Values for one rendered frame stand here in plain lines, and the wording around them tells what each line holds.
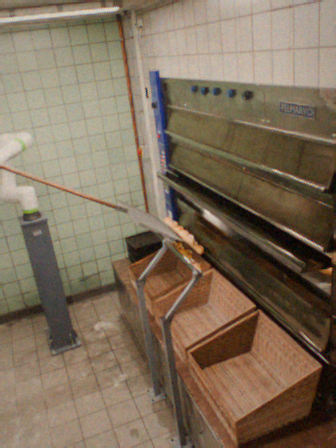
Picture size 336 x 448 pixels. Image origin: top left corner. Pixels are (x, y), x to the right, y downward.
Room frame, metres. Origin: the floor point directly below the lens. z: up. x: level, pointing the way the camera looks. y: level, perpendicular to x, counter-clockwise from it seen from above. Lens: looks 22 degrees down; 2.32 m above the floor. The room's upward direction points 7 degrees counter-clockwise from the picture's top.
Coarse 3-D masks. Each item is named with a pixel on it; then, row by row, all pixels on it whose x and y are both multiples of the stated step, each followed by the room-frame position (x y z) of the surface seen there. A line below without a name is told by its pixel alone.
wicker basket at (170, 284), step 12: (156, 252) 3.18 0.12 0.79; (168, 252) 3.21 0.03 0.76; (192, 252) 3.02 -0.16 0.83; (132, 264) 3.12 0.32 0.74; (156, 264) 3.18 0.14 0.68; (168, 264) 3.21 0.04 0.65; (180, 264) 3.17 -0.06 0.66; (204, 264) 2.81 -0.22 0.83; (132, 276) 3.04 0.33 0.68; (156, 276) 3.15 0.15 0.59; (168, 276) 3.12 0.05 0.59; (180, 276) 3.10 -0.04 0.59; (192, 276) 2.69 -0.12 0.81; (144, 288) 2.74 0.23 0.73; (156, 288) 2.96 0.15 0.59; (168, 288) 2.64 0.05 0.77; (204, 288) 2.72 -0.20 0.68; (192, 300) 2.69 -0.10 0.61
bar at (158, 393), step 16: (160, 256) 2.51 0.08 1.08; (176, 256) 2.34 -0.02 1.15; (144, 272) 2.49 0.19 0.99; (192, 288) 2.06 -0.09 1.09; (144, 304) 2.46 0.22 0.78; (176, 304) 2.03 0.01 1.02; (144, 320) 2.45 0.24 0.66; (144, 336) 2.47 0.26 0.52; (176, 384) 2.00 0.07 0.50; (160, 400) 2.41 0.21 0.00; (176, 400) 2.00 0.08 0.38; (176, 416) 2.00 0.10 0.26
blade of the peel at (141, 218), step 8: (120, 200) 3.14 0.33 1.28; (128, 208) 3.10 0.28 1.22; (136, 208) 3.17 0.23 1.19; (136, 216) 2.90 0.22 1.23; (144, 216) 3.02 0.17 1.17; (152, 216) 3.16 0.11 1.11; (144, 224) 2.63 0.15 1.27; (152, 224) 2.84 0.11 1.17; (160, 224) 2.97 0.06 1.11; (160, 232) 2.66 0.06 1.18; (168, 232) 2.79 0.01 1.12
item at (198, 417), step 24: (120, 264) 3.47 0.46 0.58; (120, 288) 3.35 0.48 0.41; (264, 360) 2.01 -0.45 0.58; (168, 384) 2.29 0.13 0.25; (192, 384) 1.90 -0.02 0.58; (192, 408) 1.87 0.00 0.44; (312, 408) 1.63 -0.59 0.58; (192, 432) 1.92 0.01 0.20; (216, 432) 1.56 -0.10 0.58; (288, 432) 1.51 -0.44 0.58; (312, 432) 1.49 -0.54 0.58
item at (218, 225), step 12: (180, 204) 3.26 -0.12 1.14; (192, 204) 3.12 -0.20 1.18; (204, 216) 2.85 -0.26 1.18; (216, 228) 2.66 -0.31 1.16; (228, 228) 2.59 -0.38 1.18; (240, 240) 2.39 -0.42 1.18; (252, 252) 2.23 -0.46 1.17; (264, 252) 2.19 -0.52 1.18; (264, 264) 2.11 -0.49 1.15; (276, 264) 2.04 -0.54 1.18; (288, 276) 1.91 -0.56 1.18; (300, 276) 1.89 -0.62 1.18; (300, 288) 1.81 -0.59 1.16; (312, 288) 1.77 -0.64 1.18; (324, 300) 1.66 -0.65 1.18
